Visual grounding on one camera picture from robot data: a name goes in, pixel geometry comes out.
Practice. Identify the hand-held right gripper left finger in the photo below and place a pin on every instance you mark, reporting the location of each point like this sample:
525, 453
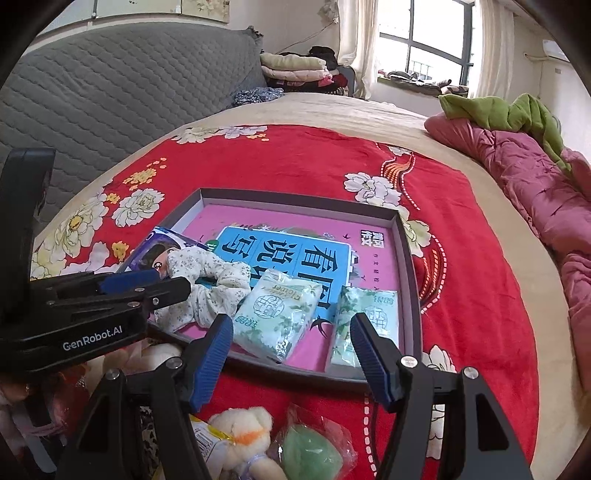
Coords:
212, 360

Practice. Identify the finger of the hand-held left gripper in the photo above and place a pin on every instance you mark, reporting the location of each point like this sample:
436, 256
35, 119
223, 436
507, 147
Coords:
129, 281
168, 290

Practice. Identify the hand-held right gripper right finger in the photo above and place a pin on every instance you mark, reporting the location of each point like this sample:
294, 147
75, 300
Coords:
374, 364

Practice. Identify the white floral scrunchie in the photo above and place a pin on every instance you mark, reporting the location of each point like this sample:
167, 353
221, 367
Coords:
207, 277

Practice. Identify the cartoon girl wipes packet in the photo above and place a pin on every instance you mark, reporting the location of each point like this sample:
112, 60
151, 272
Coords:
157, 249

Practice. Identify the green white tissue packet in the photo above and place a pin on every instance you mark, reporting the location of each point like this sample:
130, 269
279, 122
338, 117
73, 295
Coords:
369, 307
277, 314

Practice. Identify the beige bunny plush toy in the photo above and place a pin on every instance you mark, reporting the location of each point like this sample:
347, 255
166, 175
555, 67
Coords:
154, 354

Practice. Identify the yellow white snack packet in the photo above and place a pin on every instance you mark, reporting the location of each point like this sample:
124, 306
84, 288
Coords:
207, 438

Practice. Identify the grey cardboard box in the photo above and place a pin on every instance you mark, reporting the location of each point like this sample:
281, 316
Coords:
408, 286

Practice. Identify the green sponge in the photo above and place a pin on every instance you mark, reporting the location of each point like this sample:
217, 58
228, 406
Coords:
304, 452

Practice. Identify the cream bear plush toy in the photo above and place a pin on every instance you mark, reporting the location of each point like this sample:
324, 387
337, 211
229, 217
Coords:
240, 424

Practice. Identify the leopard print scrunchie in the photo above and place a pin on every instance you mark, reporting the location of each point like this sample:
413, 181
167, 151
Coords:
148, 443

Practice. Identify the pink book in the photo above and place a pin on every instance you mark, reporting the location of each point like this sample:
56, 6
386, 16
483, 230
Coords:
277, 221

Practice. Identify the red floral blanket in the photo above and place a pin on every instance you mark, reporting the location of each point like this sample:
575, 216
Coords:
300, 157

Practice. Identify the grey quilted headboard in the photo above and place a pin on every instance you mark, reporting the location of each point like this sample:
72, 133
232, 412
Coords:
115, 92

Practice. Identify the blue patterned cloth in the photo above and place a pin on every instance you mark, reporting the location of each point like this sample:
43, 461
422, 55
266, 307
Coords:
256, 96

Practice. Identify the pink quilt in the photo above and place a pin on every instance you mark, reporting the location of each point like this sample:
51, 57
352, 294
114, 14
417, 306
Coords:
521, 175

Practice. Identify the pink folded blanket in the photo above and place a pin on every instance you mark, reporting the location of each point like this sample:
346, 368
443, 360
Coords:
295, 76

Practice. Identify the dark red patterned cloth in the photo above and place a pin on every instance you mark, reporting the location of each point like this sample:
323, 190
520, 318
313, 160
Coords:
339, 83

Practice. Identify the green cloth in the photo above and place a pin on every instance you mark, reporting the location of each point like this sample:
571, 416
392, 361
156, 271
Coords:
485, 110

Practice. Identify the black garment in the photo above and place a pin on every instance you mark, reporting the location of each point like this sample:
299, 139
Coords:
323, 53

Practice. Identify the rumpled dark bedding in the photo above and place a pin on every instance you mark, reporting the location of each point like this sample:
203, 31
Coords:
415, 83

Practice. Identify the white curtain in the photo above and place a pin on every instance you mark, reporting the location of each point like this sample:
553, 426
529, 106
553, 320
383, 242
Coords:
491, 46
358, 46

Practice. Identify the dark framed window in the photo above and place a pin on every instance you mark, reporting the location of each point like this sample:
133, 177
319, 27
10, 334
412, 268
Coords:
438, 32

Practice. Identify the white air conditioner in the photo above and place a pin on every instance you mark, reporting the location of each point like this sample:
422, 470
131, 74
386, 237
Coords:
555, 50

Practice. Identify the floral wall panel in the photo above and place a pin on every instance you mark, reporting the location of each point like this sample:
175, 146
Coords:
184, 8

